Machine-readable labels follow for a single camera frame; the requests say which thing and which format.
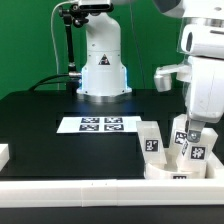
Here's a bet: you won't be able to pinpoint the paper sheet with markers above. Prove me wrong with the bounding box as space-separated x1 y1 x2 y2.
57 116 141 134

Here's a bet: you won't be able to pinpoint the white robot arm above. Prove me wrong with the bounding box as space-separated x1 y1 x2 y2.
75 0 224 142

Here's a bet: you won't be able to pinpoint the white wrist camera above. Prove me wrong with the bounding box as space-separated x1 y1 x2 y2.
178 24 224 59

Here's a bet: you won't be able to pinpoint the white left fence bar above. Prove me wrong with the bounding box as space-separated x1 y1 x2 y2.
0 144 9 171

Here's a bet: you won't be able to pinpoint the black cables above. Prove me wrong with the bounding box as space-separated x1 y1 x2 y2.
28 73 72 92

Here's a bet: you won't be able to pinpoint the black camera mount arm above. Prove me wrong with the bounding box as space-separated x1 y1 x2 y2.
59 1 113 96

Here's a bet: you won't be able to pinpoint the white front fence bar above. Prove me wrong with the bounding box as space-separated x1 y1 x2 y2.
0 179 224 208

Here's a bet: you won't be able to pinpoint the white cable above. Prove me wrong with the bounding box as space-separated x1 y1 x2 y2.
50 0 80 92

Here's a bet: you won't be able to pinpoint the white round stool seat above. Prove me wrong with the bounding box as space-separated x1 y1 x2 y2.
144 163 206 179

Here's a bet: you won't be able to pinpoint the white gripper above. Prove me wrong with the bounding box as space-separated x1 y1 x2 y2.
154 56 224 143

